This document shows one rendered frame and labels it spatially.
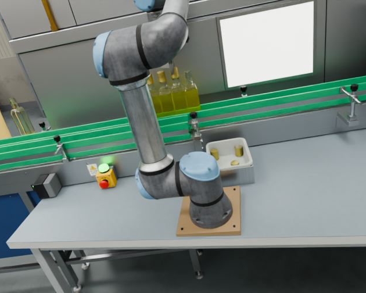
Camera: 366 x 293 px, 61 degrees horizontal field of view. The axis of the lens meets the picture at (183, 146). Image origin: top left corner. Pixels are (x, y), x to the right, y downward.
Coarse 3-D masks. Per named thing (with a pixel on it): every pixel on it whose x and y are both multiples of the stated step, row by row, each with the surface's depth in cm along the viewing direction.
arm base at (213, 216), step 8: (224, 192) 104; (216, 200) 98; (224, 200) 102; (192, 208) 103; (200, 208) 100; (208, 208) 99; (216, 208) 99; (224, 208) 102; (232, 208) 107; (192, 216) 104; (200, 216) 101; (208, 216) 100; (216, 216) 100; (224, 216) 101; (200, 224) 102; (208, 224) 101; (216, 224) 101
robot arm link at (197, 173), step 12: (192, 156) 98; (204, 156) 97; (180, 168) 95; (192, 168) 93; (204, 168) 92; (216, 168) 95; (180, 180) 95; (192, 180) 94; (204, 180) 93; (216, 180) 95; (180, 192) 97; (192, 192) 96; (204, 192) 95; (216, 192) 97
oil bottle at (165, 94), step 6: (162, 90) 136; (168, 90) 136; (162, 96) 136; (168, 96) 136; (162, 102) 138; (168, 102) 138; (162, 108) 140; (168, 108) 139; (174, 108) 140; (168, 114) 141; (174, 114) 141
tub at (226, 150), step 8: (208, 144) 136; (216, 144) 137; (224, 144) 137; (232, 144) 137; (240, 144) 136; (208, 152) 130; (224, 152) 138; (232, 152) 138; (248, 152) 124; (224, 160) 135; (232, 160) 134; (240, 160) 133; (248, 160) 122; (224, 168) 118; (232, 168) 118
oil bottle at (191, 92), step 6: (186, 84) 135; (192, 84) 134; (186, 90) 135; (192, 90) 135; (186, 96) 136; (192, 96) 136; (198, 96) 137; (192, 102) 138; (198, 102) 138; (192, 108) 139; (198, 108) 139
